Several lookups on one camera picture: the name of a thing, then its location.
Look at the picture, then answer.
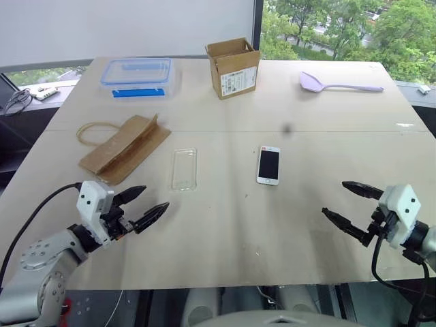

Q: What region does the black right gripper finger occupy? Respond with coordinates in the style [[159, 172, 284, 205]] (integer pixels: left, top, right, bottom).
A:
[[322, 207, 373, 247], [341, 181, 385, 201]]

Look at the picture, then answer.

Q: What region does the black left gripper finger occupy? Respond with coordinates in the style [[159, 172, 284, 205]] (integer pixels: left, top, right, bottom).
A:
[[112, 185, 148, 207], [132, 201, 170, 235]]

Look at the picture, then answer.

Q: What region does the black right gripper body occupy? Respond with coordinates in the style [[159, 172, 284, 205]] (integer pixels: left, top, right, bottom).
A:
[[367, 205, 396, 245]]

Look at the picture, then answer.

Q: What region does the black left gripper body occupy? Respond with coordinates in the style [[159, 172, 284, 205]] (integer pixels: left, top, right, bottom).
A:
[[100, 204, 136, 241]]

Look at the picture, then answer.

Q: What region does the clear phone case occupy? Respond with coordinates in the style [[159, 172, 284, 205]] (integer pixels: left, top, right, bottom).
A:
[[170, 147, 199, 193]]

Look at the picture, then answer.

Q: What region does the brown paper bag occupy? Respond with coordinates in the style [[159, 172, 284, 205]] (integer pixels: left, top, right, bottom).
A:
[[76, 113, 172, 187]]

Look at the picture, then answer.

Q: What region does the white smartphone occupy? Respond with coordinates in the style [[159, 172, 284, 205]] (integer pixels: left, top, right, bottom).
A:
[[255, 146, 281, 187]]

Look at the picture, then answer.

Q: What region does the lilac plastic rice spoon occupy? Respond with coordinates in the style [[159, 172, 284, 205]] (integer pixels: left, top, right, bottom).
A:
[[299, 71, 386, 94]]

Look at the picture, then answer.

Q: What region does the grey rounded robot torso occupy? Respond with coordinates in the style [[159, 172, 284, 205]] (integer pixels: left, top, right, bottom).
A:
[[180, 284, 348, 327]]

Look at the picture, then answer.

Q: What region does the clear blue-lidded plastic container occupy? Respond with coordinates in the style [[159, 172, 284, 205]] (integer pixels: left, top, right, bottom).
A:
[[99, 57, 177, 102]]

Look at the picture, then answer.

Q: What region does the open cardboard box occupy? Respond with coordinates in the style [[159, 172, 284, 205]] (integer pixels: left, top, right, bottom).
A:
[[204, 37, 262, 101]]

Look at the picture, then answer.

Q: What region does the white window roller blind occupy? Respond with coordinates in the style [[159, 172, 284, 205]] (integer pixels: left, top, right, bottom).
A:
[[0, 0, 257, 67]]

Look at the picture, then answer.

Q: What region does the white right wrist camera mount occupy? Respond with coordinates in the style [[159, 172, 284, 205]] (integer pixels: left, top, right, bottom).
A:
[[377, 184, 422, 249]]

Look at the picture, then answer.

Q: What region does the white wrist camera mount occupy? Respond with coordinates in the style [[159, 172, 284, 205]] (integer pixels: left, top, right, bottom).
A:
[[76, 181, 116, 245], [377, 184, 422, 249]]

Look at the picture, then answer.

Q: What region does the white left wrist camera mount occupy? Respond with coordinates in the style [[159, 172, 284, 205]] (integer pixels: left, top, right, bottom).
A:
[[76, 181, 116, 245]]

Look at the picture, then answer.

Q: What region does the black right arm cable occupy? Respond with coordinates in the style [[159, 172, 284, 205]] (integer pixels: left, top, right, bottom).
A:
[[371, 221, 431, 327]]

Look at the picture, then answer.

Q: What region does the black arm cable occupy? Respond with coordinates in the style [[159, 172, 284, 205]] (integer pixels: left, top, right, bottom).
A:
[[371, 221, 431, 327], [0, 183, 83, 287]]

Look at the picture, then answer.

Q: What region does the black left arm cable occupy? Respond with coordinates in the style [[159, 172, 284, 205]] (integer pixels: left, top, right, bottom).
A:
[[0, 183, 83, 287]]

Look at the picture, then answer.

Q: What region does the grey coiled cable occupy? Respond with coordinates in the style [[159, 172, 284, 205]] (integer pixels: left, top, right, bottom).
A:
[[3, 88, 34, 116]]

